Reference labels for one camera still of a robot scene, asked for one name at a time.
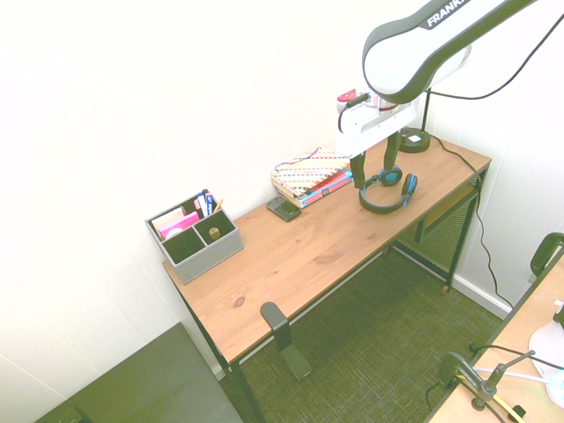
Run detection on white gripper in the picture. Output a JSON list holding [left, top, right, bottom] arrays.
[[333, 99, 427, 190]]

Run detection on black and blue headphones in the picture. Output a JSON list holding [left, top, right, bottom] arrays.
[[357, 165, 419, 216]]

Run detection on black headphone hanger hook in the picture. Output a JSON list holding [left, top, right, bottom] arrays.
[[259, 301, 313, 382]]

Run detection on black desk lamp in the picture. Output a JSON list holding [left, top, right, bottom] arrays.
[[397, 87, 433, 154]]

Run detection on red and blue book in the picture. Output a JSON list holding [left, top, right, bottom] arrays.
[[293, 169, 354, 210]]

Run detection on patterned fabric pouch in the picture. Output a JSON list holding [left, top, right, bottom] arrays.
[[271, 146, 353, 199]]

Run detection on black phone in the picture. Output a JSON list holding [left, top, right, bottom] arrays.
[[265, 197, 303, 223]]

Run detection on black table clamp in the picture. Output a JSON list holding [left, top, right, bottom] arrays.
[[530, 232, 564, 277], [435, 351, 486, 400]]

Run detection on grey desk organizer box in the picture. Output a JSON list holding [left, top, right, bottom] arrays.
[[145, 189, 245, 285]]

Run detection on pink sticky note pad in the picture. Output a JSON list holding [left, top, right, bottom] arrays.
[[158, 211, 200, 241]]

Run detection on beige note pad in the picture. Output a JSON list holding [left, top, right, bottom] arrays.
[[152, 206, 186, 234]]

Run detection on light wooden robot table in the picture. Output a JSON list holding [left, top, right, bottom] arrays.
[[429, 263, 564, 423]]

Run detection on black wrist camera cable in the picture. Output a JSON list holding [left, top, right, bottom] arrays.
[[337, 103, 354, 133]]

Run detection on red and white wrist camera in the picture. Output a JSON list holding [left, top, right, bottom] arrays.
[[336, 89, 372, 112]]

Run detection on black lamp power cable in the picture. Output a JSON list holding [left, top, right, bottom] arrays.
[[429, 134, 516, 308]]

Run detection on wooden desk with black frame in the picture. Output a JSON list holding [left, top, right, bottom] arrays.
[[161, 134, 493, 423]]

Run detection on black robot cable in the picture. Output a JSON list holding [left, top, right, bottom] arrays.
[[427, 0, 564, 100]]

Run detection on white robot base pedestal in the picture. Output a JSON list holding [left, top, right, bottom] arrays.
[[527, 299, 564, 381]]

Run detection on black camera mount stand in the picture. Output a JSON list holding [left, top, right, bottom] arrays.
[[470, 350, 537, 412]]

